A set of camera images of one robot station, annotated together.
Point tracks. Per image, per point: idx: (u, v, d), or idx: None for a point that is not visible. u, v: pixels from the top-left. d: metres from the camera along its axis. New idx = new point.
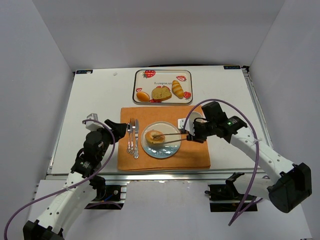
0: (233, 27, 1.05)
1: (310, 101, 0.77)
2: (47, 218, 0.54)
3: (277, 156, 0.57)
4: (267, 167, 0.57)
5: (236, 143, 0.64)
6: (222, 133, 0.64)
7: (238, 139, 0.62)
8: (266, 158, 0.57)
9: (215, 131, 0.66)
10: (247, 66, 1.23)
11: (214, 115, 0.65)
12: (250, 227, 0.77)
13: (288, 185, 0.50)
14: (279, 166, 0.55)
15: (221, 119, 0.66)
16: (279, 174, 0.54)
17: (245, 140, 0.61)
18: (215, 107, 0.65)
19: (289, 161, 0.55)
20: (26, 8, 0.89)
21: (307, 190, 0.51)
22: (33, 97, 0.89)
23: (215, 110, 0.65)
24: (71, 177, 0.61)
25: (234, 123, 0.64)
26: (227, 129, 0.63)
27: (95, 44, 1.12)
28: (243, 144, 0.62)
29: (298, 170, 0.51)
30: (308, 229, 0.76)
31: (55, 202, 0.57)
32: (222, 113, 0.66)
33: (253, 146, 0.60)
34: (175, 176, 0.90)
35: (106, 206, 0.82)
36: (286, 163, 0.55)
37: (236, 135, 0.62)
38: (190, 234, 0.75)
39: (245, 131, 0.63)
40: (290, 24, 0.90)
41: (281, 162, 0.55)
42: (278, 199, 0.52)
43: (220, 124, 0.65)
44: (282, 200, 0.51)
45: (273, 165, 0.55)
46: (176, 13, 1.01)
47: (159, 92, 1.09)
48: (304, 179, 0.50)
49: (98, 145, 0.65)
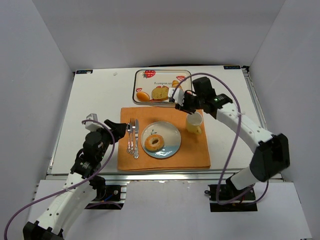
0: (233, 26, 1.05)
1: (310, 102, 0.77)
2: (47, 219, 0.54)
3: (257, 127, 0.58)
4: (247, 137, 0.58)
5: (220, 117, 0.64)
6: (208, 109, 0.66)
7: (222, 113, 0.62)
8: (246, 129, 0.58)
9: (203, 107, 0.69)
10: (247, 66, 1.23)
11: (204, 91, 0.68)
12: (250, 227, 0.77)
13: (266, 152, 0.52)
14: (259, 136, 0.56)
15: (210, 95, 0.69)
16: (257, 143, 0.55)
17: (229, 113, 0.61)
18: (205, 83, 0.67)
19: (268, 132, 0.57)
20: (26, 9, 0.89)
21: (285, 160, 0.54)
22: (33, 97, 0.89)
23: (206, 87, 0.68)
24: (70, 177, 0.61)
25: (221, 100, 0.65)
26: (213, 105, 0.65)
27: (95, 44, 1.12)
28: (226, 118, 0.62)
29: (277, 140, 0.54)
30: (308, 229, 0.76)
31: (55, 203, 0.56)
32: (212, 90, 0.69)
33: (235, 119, 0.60)
34: (175, 176, 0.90)
35: (106, 206, 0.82)
36: (265, 134, 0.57)
37: (220, 109, 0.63)
38: (190, 234, 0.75)
39: (230, 106, 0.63)
40: (290, 24, 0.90)
41: (261, 133, 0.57)
42: (257, 168, 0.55)
43: (208, 100, 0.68)
44: (261, 169, 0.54)
45: (253, 135, 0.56)
46: (176, 13, 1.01)
47: (159, 92, 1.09)
48: (282, 148, 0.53)
49: (98, 145, 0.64)
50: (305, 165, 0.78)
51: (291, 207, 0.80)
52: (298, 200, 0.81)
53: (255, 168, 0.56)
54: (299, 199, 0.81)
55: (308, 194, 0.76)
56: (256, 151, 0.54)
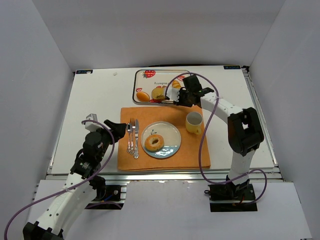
0: (233, 26, 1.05)
1: (310, 101, 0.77)
2: (47, 220, 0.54)
3: (231, 105, 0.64)
4: (223, 115, 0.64)
5: (204, 104, 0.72)
6: (195, 100, 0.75)
7: (204, 100, 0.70)
8: (221, 107, 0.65)
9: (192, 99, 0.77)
10: (247, 66, 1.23)
11: (191, 85, 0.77)
12: (250, 227, 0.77)
13: (235, 120, 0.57)
14: (231, 110, 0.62)
15: (197, 89, 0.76)
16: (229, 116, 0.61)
17: (209, 99, 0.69)
18: (192, 79, 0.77)
19: (240, 108, 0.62)
20: (26, 9, 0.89)
21: (258, 132, 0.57)
22: (33, 98, 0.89)
23: (193, 82, 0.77)
24: (70, 178, 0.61)
25: (203, 91, 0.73)
26: (197, 96, 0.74)
27: (94, 44, 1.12)
28: (208, 104, 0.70)
29: (247, 113, 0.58)
30: (308, 229, 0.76)
31: (55, 204, 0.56)
32: (199, 84, 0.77)
33: (213, 102, 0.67)
34: (176, 177, 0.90)
35: (106, 206, 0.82)
36: (237, 109, 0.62)
37: (203, 97, 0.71)
38: (190, 234, 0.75)
39: (211, 93, 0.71)
40: (290, 24, 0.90)
41: (234, 109, 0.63)
42: (232, 141, 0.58)
43: (195, 92, 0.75)
44: (235, 140, 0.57)
45: (227, 111, 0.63)
46: (176, 13, 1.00)
47: (159, 92, 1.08)
48: (252, 119, 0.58)
49: (97, 146, 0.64)
50: (305, 166, 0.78)
51: (290, 206, 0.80)
52: (298, 200, 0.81)
53: (232, 144, 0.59)
54: (299, 199, 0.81)
55: (308, 194, 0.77)
56: (228, 122, 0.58)
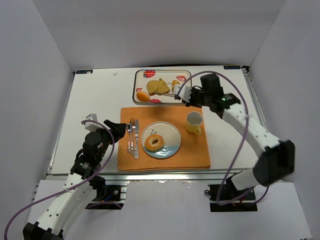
0: (233, 26, 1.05)
1: (310, 101, 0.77)
2: (47, 220, 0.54)
3: (264, 132, 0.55)
4: (254, 141, 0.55)
5: (227, 117, 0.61)
6: (214, 108, 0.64)
7: (229, 114, 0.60)
8: (253, 133, 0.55)
9: (209, 105, 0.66)
10: (247, 66, 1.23)
11: (212, 89, 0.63)
12: (250, 227, 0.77)
13: (270, 158, 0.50)
14: (265, 140, 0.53)
15: (217, 93, 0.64)
16: (263, 147, 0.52)
17: (236, 115, 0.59)
18: (214, 80, 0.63)
19: (275, 137, 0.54)
20: (27, 9, 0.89)
21: (290, 167, 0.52)
22: (33, 98, 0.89)
23: (214, 84, 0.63)
24: (70, 178, 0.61)
25: (228, 100, 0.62)
26: (220, 105, 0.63)
27: (94, 44, 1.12)
28: (234, 120, 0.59)
29: (283, 146, 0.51)
30: (308, 229, 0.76)
31: (55, 204, 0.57)
32: (220, 88, 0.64)
33: (242, 121, 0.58)
34: (176, 176, 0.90)
35: (106, 206, 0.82)
36: (272, 139, 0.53)
37: (228, 110, 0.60)
38: (190, 234, 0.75)
39: (238, 107, 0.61)
40: (290, 24, 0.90)
41: (268, 137, 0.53)
42: (261, 173, 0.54)
43: (216, 99, 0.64)
44: (264, 175, 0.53)
45: (260, 140, 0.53)
46: (176, 13, 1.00)
47: (156, 85, 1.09)
48: (288, 155, 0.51)
49: (97, 146, 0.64)
50: (305, 166, 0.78)
51: (290, 206, 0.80)
52: (298, 199, 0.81)
53: (258, 173, 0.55)
54: (299, 199, 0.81)
55: (308, 194, 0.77)
56: (261, 156, 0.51)
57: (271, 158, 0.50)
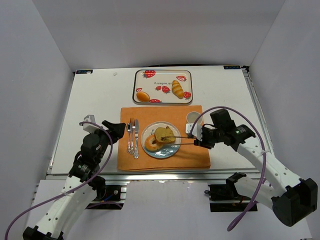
0: (234, 26, 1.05)
1: (310, 101, 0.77)
2: (46, 224, 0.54)
3: (284, 169, 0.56)
4: (273, 180, 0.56)
5: (242, 151, 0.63)
6: (229, 141, 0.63)
7: (245, 148, 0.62)
8: (272, 170, 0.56)
9: (222, 139, 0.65)
10: (247, 66, 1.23)
11: (223, 122, 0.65)
12: (250, 227, 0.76)
13: (294, 200, 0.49)
14: (285, 179, 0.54)
15: (230, 126, 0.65)
16: (284, 187, 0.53)
17: (252, 150, 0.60)
18: (223, 115, 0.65)
19: (296, 175, 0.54)
20: (27, 9, 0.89)
21: (312, 205, 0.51)
22: (33, 98, 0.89)
23: (224, 118, 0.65)
24: (69, 181, 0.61)
25: (242, 132, 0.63)
26: (234, 137, 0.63)
27: (94, 44, 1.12)
28: (250, 155, 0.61)
29: (304, 186, 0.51)
30: (308, 229, 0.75)
31: (54, 208, 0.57)
32: (231, 121, 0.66)
33: (260, 156, 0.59)
34: (176, 176, 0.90)
35: (106, 206, 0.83)
36: (293, 178, 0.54)
37: (243, 144, 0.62)
38: (190, 234, 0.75)
39: (253, 141, 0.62)
40: (290, 24, 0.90)
41: (288, 176, 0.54)
42: (282, 212, 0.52)
43: (228, 131, 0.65)
44: (287, 215, 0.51)
45: (280, 178, 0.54)
46: (176, 13, 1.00)
47: (154, 111, 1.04)
48: (310, 195, 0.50)
49: (96, 148, 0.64)
50: (305, 166, 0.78)
51: None
52: None
53: (279, 213, 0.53)
54: None
55: None
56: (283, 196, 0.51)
57: (294, 200, 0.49)
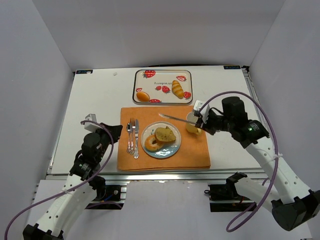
0: (234, 26, 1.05)
1: (310, 101, 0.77)
2: (46, 221, 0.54)
3: (294, 177, 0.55)
4: (281, 187, 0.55)
5: (252, 152, 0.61)
6: (239, 137, 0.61)
7: (256, 149, 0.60)
8: (282, 178, 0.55)
9: (232, 132, 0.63)
10: (247, 66, 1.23)
11: (235, 114, 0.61)
12: (250, 228, 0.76)
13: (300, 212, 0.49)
14: (294, 189, 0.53)
15: (242, 121, 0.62)
16: (292, 198, 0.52)
17: (264, 152, 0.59)
18: (238, 107, 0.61)
19: (306, 185, 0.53)
20: (26, 9, 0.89)
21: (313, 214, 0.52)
22: (33, 98, 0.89)
23: (238, 110, 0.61)
24: (70, 179, 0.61)
25: (255, 130, 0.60)
26: (245, 134, 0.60)
27: (94, 44, 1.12)
28: (260, 157, 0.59)
29: (312, 198, 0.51)
30: (308, 229, 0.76)
31: (55, 206, 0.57)
32: (245, 114, 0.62)
33: (271, 161, 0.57)
34: (175, 176, 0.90)
35: (106, 206, 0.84)
36: (302, 188, 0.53)
37: (255, 145, 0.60)
38: (190, 234, 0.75)
39: (266, 142, 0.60)
40: (290, 24, 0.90)
41: (298, 186, 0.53)
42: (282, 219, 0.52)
43: (239, 126, 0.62)
44: (288, 222, 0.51)
45: (289, 188, 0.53)
46: (176, 13, 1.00)
47: (154, 112, 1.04)
48: (315, 207, 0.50)
49: (96, 147, 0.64)
50: (304, 166, 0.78)
51: None
52: None
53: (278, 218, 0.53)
54: None
55: None
56: (290, 207, 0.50)
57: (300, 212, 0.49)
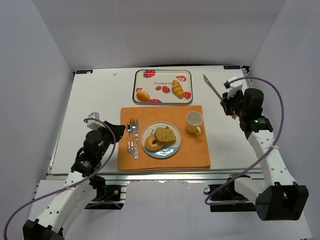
0: (233, 27, 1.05)
1: (310, 101, 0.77)
2: (47, 217, 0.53)
3: (283, 168, 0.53)
4: (267, 173, 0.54)
5: (252, 140, 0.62)
6: (244, 126, 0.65)
7: (254, 137, 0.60)
8: (269, 164, 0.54)
9: (241, 118, 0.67)
10: (247, 66, 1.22)
11: (250, 106, 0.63)
12: (250, 227, 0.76)
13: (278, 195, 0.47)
14: (278, 177, 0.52)
15: (254, 113, 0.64)
16: (273, 182, 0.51)
17: (261, 141, 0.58)
18: (257, 101, 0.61)
19: (292, 178, 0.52)
20: (27, 9, 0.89)
21: (295, 212, 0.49)
22: (33, 98, 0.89)
23: (255, 104, 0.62)
24: (70, 176, 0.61)
25: (261, 124, 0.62)
26: (250, 126, 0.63)
27: (94, 44, 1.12)
28: (257, 144, 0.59)
29: (295, 188, 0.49)
30: (308, 229, 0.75)
31: (55, 201, 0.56)
32: (259, 108, 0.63)
33: (264, 149, 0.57)
34: (175, 177, 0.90)
35: (106, 206, 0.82)
36: (287, 179, 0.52)
37: (255, 132, 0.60)
38: (190, 233, 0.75)
39: (267, 134, 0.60)
40: (290, 24, 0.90)
41: (283, 176, 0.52)
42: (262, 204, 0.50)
43: (249, 117, 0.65)
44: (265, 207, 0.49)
45: (273, 173, 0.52)
46: (176, 13, 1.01)
47: (154, 112, 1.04)
48: (296, 201, 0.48)
49: (98, 144, 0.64)
50: (304, 166, 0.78)
51: None
52: None
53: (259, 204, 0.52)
54: None
55: None
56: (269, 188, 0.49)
57: (278, 196, 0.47)
